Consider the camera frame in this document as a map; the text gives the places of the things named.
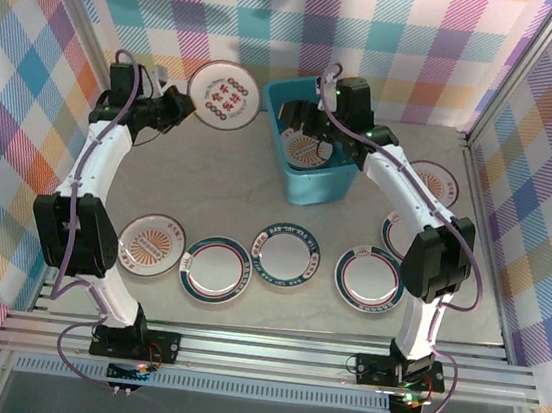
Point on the small controller board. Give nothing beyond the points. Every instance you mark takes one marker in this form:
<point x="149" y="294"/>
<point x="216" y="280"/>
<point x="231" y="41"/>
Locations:
<point x="127" y="373"/>
<point x="407" y="406"/>

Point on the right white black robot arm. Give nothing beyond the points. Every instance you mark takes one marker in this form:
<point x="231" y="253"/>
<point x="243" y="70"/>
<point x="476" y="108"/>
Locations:
<point x="408" y="192"/>

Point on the white plate navy lettered rim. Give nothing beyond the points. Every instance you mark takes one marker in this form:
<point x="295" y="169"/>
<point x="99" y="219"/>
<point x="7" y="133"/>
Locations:
<point x="282" y="255"/>

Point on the aluminium corner post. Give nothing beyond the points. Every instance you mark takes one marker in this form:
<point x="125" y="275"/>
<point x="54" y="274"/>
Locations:
<point x="519" y="70"/>
<point x="82" y="16"/>

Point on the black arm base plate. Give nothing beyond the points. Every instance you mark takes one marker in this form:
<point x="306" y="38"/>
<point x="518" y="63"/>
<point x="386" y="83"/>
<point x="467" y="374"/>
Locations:
<point x="372" y="369"/>
<point x="163" y="346"/>

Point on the teal plastic bin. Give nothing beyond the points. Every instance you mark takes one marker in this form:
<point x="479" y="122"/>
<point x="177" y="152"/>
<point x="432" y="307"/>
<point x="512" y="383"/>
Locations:
<point x="315" y="191"/>

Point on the aluminium side rail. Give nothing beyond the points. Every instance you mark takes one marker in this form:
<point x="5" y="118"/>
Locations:
<point x="478" y="201"/>
<point x="44" y="301"/>

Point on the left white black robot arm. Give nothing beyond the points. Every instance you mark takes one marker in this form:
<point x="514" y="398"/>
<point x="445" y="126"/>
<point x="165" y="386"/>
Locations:
<point x="95" y="164"/>

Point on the white plate orange sunburst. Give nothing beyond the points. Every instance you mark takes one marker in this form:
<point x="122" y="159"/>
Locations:
<point x="303" y="152"/>
<point x="442" y="184"/>
<point x="150" y="246"/>

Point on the long aluminium frame rail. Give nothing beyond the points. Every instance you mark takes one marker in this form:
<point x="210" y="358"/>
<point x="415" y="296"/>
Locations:
<point x="262" y="358"/>

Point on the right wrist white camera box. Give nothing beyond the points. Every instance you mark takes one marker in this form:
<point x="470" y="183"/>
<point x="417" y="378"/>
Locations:
<point x="329" y="84"/>

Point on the white plate green rim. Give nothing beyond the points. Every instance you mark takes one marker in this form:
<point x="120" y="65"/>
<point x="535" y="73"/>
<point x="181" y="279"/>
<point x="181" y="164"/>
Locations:
<point x="395" y="236"/>
<point x="215" y="269"/>
<point x="368" y="278"/>

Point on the white plate red green characters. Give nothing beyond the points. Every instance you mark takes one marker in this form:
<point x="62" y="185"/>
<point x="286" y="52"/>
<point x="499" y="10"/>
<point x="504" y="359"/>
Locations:
<point x="224" y="94"/>

